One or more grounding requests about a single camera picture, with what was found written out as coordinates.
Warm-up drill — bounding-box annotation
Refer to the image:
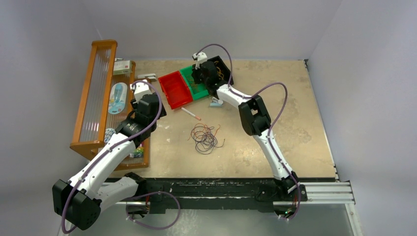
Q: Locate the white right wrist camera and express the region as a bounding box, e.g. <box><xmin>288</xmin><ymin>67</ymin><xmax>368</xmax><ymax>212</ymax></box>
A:
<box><xmin>192</xmin><ymin>52</ymin><xmax>208</xmax><ymax>70</ymax></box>

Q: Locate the purple left arm hose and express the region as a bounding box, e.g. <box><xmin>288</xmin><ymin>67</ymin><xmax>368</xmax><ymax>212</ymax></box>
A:
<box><xmin>60</xmin><ymin>80</ymin><xmax>181</xmax><ymax>235</ymax></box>

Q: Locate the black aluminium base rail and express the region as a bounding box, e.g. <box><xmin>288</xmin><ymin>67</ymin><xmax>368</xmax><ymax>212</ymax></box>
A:
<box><xmin>107</xmin><ymin>177</ymin><xmax>356</xmax><ymax>216</ymax></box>

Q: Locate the yellow cable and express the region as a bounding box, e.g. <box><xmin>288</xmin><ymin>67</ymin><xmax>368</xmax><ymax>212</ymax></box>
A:
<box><xmin>213</xmin><ymin>60</ymin><xmax>226</xmax><ymax>82</ymax></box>

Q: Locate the coloured marker set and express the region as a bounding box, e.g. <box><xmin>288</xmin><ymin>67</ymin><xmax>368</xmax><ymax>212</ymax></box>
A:
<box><xmin>129</xmin><ymin>147</ymin><xmax>144</xmax><ymax>158</ymax></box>

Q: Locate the silver marker pink cap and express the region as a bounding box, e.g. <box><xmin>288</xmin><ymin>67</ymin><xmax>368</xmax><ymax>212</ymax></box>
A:
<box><xmin>181</xmin><ymin>107</ymin><xmax>201</xmax><ymax>121</ymax></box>

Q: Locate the red plastic bin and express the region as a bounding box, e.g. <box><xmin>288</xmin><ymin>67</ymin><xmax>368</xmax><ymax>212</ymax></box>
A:
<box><xmin>158</xmin><ymin>71</ymin><xmax>193</xmax><ymax>110</ymax></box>

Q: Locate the green plastic bin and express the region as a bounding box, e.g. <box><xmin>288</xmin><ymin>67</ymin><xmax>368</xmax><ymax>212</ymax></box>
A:
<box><xmin>179</xmin><ymin>66</ymin><xmax>209</xmax><ymax>101</ymax></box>

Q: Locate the purple right arm hose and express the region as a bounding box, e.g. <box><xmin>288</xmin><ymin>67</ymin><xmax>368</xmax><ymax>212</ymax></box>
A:
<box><xmin>195</xmin><ymin>44</ymin><xmax>302</xmax><ymax>222</ymax></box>

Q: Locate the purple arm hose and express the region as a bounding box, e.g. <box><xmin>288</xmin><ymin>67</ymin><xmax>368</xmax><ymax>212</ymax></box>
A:
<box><xmin>195</xmin><ymin>44</ymin><xmax>302</xmax><ymax>222</ymax></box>
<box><xmin>60</xmin><ymin>80</ymin><xmax>181</xmax><ymax>235</ymax></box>

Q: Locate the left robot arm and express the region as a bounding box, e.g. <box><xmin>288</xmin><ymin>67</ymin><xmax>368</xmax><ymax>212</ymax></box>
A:
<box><xmin>52</xmin><ymin>92</ymin><xmax>166</xmax><ymax>234</ymax></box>

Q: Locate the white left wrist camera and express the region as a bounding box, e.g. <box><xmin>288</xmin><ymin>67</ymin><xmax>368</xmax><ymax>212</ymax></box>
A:
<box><xmin>130</xmin><ymin>80</ymin><xmax>152</xmax><ymax>102</ymax></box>

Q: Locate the wooden rack frame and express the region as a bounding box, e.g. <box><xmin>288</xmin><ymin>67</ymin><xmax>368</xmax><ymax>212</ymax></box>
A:
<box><xmin>70</xmin><ymin>39</ymin><xmax>136</xmax><ymax>161</ymax></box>

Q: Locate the black plastic bin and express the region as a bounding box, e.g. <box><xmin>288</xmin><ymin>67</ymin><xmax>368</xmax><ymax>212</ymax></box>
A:
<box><xmin>208</xmin><ymin>56</ymin><xmax>231</xmax><ymax>83</ymax></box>

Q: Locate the round blue patterned object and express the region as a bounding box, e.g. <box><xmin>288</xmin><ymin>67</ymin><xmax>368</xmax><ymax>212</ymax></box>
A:
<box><xmin>103</xmin><ymin>128</ymin><xmax>116</xmax><ymax>143</ymax></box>

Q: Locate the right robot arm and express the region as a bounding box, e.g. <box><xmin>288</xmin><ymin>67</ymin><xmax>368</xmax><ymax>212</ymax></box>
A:
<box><xmin>192</xmin><ymin>61</ymin><xmax>301</xmax><ymax>200</ymax></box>

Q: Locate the white stapler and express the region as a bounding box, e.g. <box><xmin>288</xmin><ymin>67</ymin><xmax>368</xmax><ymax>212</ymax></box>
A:
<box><xmin>209</xmin><ymin>97</ymin><xmax>224</xmax><ymax>108</ymax></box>

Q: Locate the blue packaged item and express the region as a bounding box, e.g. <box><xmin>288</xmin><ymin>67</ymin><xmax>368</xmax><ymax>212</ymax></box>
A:
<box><xmin>108</xmin><ymin>83</ymin><xmax>127</xmax><ymax>115</ymax></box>

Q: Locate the small white red box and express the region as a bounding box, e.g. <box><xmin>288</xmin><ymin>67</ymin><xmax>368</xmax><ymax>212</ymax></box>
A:
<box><xmin>113</xmin><ymin>60</ymin><xmax>133</xmax><ymax>75</ymax></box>

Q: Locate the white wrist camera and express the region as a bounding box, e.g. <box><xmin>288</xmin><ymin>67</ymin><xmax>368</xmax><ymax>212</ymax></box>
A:
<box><xmin>130</xmin><ymin>80</ymin><xmax>152</xmax><ymax>102</ymax></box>
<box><xmin>192</xmin><ymin>52</ymin><xmax>208</xmax><ymax>70</ymax></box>

